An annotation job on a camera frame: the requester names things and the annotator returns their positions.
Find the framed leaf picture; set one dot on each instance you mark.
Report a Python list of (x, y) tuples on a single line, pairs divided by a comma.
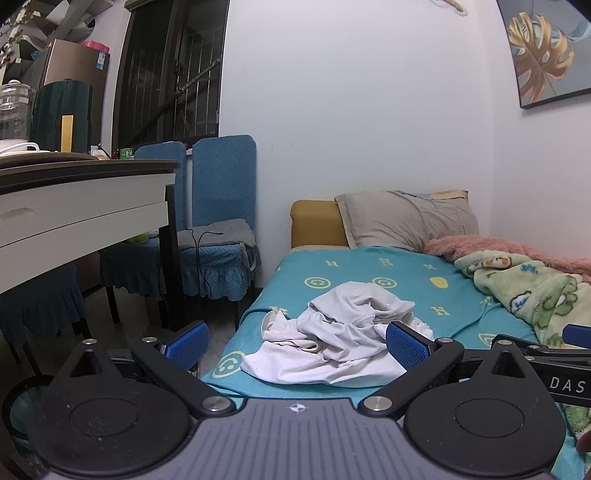
[(540, 55)]

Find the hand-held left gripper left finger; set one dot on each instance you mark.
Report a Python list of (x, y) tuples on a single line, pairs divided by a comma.
[(188, 345)]

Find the grey pillow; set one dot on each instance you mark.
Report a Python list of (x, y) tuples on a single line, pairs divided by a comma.
[(406, 221)]

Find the grey wall shelf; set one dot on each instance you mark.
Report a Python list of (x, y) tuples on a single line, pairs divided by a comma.
[(51, 23)]

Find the white garment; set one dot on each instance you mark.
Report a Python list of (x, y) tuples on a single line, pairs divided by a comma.
[(332, 341)]

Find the bed with teal printed sheet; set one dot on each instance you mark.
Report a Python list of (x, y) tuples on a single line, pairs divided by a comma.
[(369, 272)]

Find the dark green appliance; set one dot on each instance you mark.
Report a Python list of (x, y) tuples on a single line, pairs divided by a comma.
[(51, 115)]

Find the glass jar with lid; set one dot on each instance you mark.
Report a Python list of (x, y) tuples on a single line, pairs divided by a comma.
[(16, 110)]

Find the round waste bin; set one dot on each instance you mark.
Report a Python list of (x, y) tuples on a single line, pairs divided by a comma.
[(21, 406)]

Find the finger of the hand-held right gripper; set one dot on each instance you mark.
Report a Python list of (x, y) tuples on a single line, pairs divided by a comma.
[(579, 334), (554, 350)]

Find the green can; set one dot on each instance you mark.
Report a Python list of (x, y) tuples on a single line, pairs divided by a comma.
[(126, 153)]

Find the white bowl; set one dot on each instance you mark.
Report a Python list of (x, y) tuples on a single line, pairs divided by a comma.
[(18, 147)]

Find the yellow patterned pillow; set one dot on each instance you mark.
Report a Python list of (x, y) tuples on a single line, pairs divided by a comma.
[(445, 194)]

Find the yellow padded headboard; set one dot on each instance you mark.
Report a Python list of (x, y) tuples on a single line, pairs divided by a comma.
[(316, 221)]

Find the grey seat cushion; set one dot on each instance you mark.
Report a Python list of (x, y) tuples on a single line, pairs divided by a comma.
[(231, 235)]

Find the pink fluffy blanket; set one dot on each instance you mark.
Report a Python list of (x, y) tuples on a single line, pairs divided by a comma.
[(461, 244)]

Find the dark metal grille door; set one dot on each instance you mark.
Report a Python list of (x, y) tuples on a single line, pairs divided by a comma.
[(152, 69)]

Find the person's right hand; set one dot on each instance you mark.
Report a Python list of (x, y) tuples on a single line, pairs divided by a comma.
[(585, 442)]

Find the white table with dark top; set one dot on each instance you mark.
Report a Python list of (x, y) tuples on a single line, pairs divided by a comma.
[(83, 207)]

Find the pink container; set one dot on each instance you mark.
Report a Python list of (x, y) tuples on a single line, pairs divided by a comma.
[(96, 47)]

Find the yellow-green ball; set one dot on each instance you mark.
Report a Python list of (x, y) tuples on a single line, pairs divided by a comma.
[(137, 238)]

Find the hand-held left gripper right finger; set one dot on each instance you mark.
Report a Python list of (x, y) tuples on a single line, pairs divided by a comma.
[(405, 346)]

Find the green printed fleece blanket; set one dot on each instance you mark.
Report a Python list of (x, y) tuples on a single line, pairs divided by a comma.
[(545, 295)]

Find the chair with dark blue cover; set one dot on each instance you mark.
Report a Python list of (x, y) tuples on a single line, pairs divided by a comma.
[(37, 300)]

